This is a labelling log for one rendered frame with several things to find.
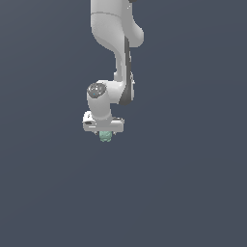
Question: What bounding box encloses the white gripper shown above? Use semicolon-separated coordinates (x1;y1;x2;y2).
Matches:
82;110;125;134

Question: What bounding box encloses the small pale green object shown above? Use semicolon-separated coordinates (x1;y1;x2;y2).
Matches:
98;130;113;143

